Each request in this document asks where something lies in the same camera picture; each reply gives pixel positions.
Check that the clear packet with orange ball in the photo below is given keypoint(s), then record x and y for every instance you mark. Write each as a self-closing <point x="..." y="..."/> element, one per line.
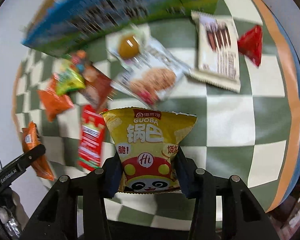
<point x="129" y="42"/>

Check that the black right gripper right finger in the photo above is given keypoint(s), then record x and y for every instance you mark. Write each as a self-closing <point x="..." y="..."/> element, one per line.
<point x="242" y="215"/>

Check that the green white checkered bedsheet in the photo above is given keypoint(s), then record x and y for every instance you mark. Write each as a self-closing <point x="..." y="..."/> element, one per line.
<point x="254" y="134"/>

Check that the brown snack packet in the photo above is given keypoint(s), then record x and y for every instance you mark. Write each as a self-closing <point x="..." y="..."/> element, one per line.
<point x="97" y="88"/>

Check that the red triangular snack packet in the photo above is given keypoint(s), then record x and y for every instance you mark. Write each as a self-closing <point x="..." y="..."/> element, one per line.
<point x="250" y="45"/>

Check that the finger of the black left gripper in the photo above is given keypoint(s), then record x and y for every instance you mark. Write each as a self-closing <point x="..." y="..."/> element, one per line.
<point x="13" y="170"/>

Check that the orange snack packet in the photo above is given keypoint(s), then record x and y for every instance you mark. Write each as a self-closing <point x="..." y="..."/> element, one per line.
<point x="54" y="104"/>

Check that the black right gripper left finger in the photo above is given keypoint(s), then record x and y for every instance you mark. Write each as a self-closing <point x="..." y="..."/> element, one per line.
<point x="56" y="215"/>

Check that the white Franzzi cookie packet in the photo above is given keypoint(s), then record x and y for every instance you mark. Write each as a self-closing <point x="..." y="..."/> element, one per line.
<point x="217" y="56"/>

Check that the yellow guoba snack bag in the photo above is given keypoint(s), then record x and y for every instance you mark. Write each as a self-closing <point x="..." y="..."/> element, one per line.
<point x="147" y="142"/>

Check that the red printed snack packet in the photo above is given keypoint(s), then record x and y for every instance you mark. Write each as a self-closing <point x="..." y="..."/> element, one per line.
<point x="93" y="131"/>

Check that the blue and green carton box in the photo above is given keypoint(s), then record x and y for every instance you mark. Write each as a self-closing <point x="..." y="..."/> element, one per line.
<point x="61" y="26"/>

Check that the white round cracker packet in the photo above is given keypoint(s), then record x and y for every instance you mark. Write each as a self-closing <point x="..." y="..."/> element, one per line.
<point x="151" y="75"/>

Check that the green colourful candy packet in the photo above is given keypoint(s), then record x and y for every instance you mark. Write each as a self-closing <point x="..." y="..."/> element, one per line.
<point x="70" y="77"/>

